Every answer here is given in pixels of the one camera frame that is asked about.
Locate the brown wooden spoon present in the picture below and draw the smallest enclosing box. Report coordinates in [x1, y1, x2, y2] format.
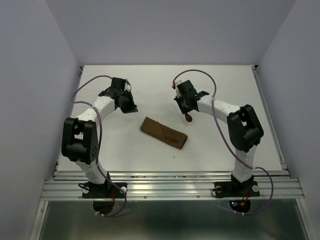
[184, 113, 193, 123]

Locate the brown cloth napkin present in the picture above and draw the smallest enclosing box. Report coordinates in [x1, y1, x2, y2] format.
[140, 117, 188, 150]

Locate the brown wooden fork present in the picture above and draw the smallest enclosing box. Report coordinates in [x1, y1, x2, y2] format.
[164, 135, 180, 144]

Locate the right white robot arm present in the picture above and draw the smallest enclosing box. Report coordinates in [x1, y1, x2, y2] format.
[172, 80, 264, 195]

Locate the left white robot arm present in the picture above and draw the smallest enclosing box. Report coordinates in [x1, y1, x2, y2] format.
[61, 75, 138, 197]

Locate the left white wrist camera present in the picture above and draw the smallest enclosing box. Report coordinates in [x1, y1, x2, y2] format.
[124, 79, 132, 92]

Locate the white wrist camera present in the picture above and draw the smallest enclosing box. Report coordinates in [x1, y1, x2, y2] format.
[172, 80, 183, 98]
[124, 79, 132, 92]

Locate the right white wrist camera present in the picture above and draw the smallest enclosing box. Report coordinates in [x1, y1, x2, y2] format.
[172, 80, 183, 98]

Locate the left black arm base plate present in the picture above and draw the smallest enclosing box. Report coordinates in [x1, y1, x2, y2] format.
[78, 182, 125, 199]

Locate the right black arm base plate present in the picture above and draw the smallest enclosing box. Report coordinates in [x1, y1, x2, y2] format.
[211, 181, 261, 199]

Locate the aluminium front rail frame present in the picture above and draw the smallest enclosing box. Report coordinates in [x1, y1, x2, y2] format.
[29, 166, 316, 240]

